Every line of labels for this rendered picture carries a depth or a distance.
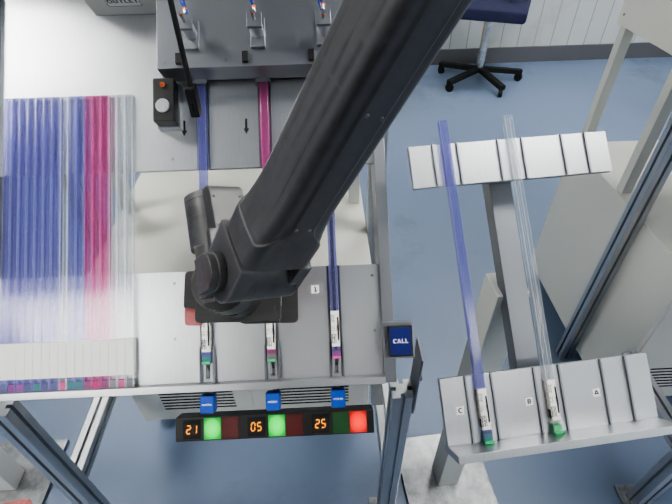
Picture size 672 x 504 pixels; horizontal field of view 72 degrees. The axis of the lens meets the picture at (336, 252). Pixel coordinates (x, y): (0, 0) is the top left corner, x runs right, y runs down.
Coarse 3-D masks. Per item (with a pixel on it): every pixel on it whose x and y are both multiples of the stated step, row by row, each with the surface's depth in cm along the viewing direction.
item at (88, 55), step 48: (48, 0) 83; (48, 48) 83; (96, 48) 83; (144, 48) 83; (0, 96) 82; (48, 96) 82; (144, 96) 82; (240, 96) 82; (288, 96) 83; (0, 144) 81; (144, 144) 82; (192, 144) 82; (240, 144) 82
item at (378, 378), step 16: (160, 384) 78; (176, 384) 77; (192, 384) 77; (208, 384) 76; (224, 384) 76; (240, 384) 76; (256, 384) 76; (272, 384) 76; (288, 384) 76; (304, 384) 76; (320, 384) 76; (336, 384) 76; (352, 384) 76; (368, 384) 77; (0, 400) 75; (16, 400) 75
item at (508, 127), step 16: (512, 128) 75; (512, 144) 75; (512, 160) 74; (512, 176) 75; (528, 224) 73; (528, 240) 73; (528, 256) 73; (528, 272) 73; (544, 320) 72; (544, 336) 71; (544, 352) 71; (544, 368) 71
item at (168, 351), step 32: (0, 288) 79; (160, 288) 79; (320, 288) 80; (352, 288) 80; (160, 320) 79; (320, 320) 79; (352, 320) 80; (160, 352) 79; (192, 352) 79; (224, 352) 79; (256, 352) 79; (288, 352) 79; (320, 352) 79; (352, 352) 79
